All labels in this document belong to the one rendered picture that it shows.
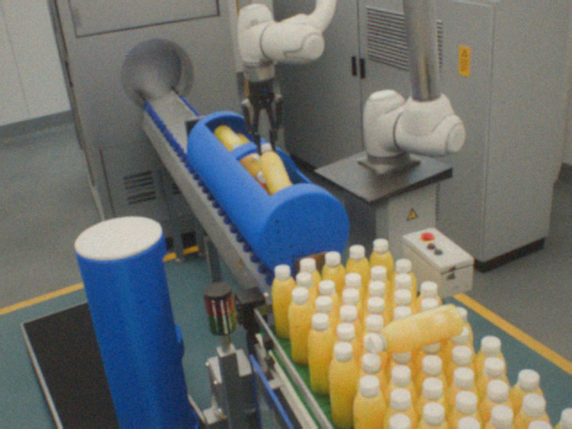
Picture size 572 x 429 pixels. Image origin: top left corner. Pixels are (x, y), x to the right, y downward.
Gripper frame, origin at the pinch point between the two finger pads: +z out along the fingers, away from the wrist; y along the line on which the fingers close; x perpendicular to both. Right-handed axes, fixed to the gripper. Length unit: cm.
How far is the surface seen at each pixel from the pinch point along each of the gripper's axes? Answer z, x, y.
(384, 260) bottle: 23, 45, -17
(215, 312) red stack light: 8, 72, 37
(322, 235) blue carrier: 20.9, 27.6, -5.9
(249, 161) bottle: 10.8, -14.5, 1.5
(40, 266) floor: 130, -209, 86
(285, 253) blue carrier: 23.8, 27.6, 5.7
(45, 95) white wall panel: 95, -489, 61
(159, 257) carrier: 32.4, -3.4, 37.7
